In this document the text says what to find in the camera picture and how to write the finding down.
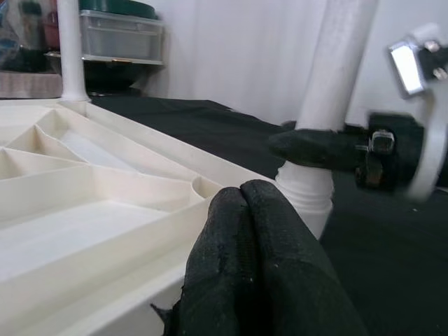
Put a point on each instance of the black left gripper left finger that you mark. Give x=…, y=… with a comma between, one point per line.
x=220, y=273

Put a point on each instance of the beige cloth covered bench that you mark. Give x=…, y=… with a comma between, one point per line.
x=28, y=85

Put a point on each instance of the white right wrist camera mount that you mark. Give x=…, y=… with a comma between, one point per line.
x=435, y=140

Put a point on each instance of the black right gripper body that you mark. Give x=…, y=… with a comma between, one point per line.
x=402, y=157

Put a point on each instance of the black bag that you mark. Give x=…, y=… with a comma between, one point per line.
x=29, y=61

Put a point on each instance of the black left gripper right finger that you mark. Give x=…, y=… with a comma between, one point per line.
x=301, y=287

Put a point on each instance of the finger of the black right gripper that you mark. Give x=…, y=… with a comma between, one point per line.
x=288, y=126
x=315, y=150

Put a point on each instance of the white plastic table leg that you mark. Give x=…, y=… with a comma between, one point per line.
x=71, y=42
x=336, y=70

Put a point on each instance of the black wok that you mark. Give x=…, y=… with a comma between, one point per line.
x=105, y=75

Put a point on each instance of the black table cloth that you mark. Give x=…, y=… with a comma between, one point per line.
x=385, y=262

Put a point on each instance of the green lid storage box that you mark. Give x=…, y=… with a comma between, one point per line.
x=119, y=38

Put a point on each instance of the white plastic table top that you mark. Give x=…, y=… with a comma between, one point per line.
x=87, y=227

